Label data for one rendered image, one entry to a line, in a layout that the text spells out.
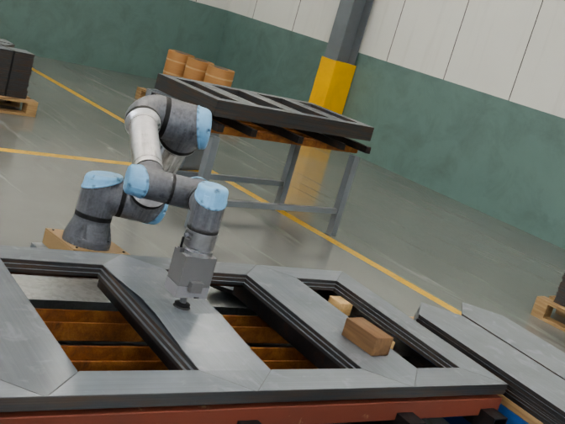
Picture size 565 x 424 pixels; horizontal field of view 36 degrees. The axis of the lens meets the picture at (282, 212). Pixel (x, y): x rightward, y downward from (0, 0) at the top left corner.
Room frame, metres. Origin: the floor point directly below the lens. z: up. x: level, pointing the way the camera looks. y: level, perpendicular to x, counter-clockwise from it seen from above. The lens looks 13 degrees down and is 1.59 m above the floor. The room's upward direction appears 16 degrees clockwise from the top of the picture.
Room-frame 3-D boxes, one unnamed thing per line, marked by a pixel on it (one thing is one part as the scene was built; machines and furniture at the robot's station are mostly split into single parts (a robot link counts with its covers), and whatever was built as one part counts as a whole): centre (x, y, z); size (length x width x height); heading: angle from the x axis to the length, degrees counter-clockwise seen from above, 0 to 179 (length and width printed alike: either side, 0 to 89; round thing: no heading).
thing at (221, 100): (6.41, 0.31, 0.46); 1.66 x 0.84 x 0.91; 135
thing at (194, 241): (1.93, 0.17, 1.03); 0.08 x 0.08 x 0.05
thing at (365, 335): (2.07, -0.30, 0.87); 0.12 x 0.06 x 0.05; 41
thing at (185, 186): (2.02, 0.22, 1.11); 0.11 x 0.11 x 0.08; 20
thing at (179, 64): (10.77, 1.50, 0.35); 1.20 x 0.80 x 0.70; 49
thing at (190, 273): (1.92, 0.16, 0.95); 0.10 x 0.09 x 0.16; 36
